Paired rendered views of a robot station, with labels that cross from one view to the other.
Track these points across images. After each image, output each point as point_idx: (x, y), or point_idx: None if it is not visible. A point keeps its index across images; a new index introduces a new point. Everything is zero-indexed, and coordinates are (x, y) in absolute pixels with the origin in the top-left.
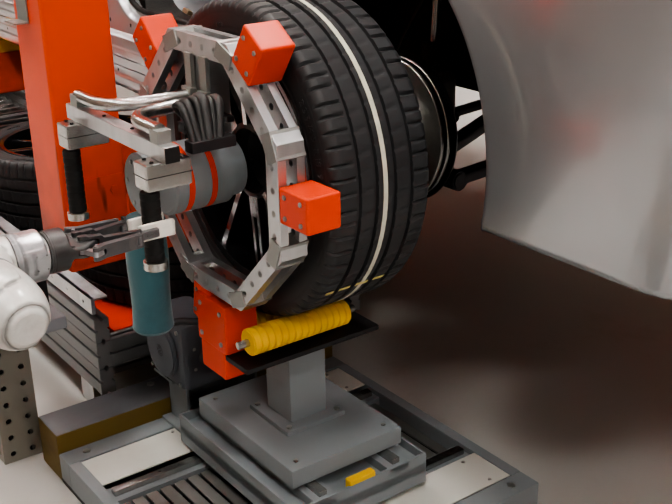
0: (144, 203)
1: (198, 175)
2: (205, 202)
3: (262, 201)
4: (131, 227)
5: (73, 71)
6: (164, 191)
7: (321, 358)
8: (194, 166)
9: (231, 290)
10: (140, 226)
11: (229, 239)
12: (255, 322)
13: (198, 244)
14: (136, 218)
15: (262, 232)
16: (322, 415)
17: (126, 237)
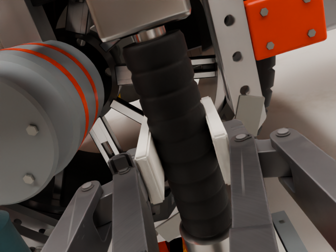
0: (175, 67)
1: (77, 78)
2: (91, 126)
3: (105, 119)
4: (155, 173)
5: None
6: (59, 115)
7: None
8: (64, 65)
9: (158, 223)
10: (223, 130)
11: (62, 198)
12: (165, 244)
13: (40, 223)
14: (146, 142)
15: (121, 152)
16: None
17: (312, 158)
